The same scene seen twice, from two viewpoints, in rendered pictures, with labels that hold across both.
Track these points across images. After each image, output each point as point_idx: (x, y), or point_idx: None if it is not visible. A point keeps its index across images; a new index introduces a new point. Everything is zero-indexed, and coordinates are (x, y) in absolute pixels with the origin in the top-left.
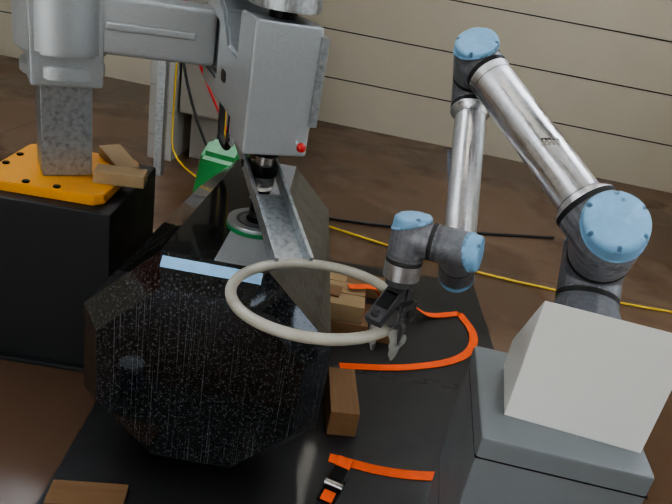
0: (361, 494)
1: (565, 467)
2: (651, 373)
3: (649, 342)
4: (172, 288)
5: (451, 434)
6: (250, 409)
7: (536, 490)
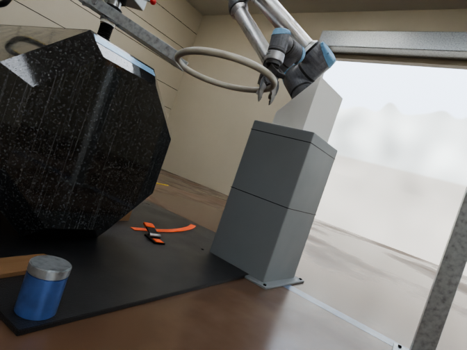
0: (166, 239)
1: (326, 146)
2: (333, 112)
3: (336, 98)
4: (111, 60)
5: (249, 165)
6: (134, 173)
7: (318, 159)
